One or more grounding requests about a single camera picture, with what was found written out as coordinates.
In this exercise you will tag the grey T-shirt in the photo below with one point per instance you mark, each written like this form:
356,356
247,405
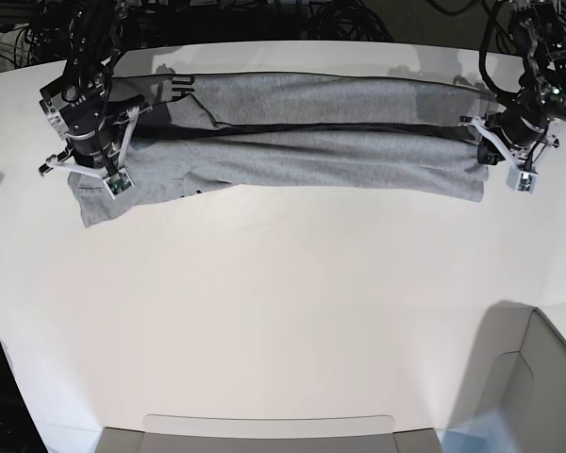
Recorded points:
211,132

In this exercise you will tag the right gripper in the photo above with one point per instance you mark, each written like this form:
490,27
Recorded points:
96,138

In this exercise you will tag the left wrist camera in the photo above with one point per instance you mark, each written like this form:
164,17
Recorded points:
521,181

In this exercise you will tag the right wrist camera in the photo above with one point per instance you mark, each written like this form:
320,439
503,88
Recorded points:
118,183

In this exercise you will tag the beige bin at right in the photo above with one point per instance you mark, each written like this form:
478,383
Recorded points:
523,405

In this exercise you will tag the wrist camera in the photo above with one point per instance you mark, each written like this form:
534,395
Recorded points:
521,181
118,183

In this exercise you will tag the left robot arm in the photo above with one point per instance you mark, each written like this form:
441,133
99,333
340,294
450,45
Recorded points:
539,40

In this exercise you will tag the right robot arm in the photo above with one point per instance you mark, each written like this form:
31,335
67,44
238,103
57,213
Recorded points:
88,78

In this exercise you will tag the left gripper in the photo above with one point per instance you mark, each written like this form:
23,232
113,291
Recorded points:
518,142

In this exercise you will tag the beige plastic bin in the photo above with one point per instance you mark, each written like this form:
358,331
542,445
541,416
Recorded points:
168,433

